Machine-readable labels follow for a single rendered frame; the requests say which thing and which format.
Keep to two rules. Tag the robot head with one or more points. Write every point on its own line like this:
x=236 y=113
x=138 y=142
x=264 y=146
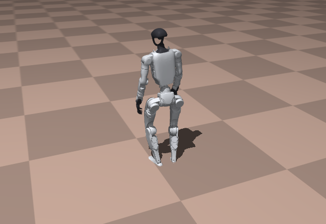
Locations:
x=160 y=34

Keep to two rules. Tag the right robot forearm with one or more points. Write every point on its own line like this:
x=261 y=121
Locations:
x=176 y=82

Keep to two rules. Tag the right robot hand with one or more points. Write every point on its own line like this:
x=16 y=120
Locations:
x=175 y=91

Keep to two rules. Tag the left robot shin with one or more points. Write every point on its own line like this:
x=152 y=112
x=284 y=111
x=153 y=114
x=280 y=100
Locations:
x=153 y=144

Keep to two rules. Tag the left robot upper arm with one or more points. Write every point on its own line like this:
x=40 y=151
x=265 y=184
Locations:
x=145 y=61

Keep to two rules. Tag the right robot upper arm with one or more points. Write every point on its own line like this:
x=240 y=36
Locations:
x=178 y=62

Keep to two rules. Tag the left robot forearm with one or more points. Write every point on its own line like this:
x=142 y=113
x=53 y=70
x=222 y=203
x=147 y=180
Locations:
x=141 y=89

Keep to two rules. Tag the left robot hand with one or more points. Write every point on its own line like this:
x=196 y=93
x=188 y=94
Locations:
x=138 y=106

